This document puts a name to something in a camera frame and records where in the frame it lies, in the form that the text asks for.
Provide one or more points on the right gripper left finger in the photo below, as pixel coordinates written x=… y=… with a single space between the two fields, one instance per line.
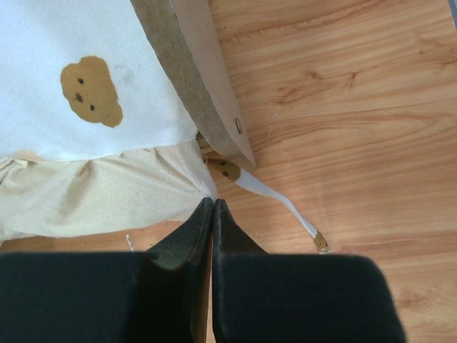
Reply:
x=159 y=295

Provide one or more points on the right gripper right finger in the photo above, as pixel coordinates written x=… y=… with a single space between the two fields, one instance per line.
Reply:
x=262 y=297

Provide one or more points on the large bear print cushion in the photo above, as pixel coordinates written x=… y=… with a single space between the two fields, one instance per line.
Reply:
x=94 y=137

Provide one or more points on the wooden pet bed frame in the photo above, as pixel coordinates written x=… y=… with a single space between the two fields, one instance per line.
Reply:
x=184 y=38

